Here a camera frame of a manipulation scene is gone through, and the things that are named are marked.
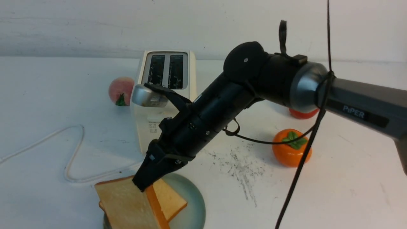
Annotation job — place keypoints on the light blue round plate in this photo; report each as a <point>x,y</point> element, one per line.
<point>193,215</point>

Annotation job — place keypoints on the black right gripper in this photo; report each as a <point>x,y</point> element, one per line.
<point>195,125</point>

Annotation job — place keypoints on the pink toy peach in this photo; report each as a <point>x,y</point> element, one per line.
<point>120,91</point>

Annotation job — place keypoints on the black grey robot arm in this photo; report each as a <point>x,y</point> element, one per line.
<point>251,75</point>

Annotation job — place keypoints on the white two-slot toaster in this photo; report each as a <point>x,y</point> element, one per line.
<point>172,69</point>

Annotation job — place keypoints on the red toy apple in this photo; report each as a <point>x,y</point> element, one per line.
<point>299,115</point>

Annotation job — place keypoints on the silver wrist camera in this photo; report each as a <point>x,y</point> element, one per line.
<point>156,96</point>

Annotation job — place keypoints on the toast slice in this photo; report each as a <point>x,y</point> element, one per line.
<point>171,202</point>
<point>129,208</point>

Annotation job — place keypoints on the orange toy persimmon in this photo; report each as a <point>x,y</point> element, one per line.
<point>289,155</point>

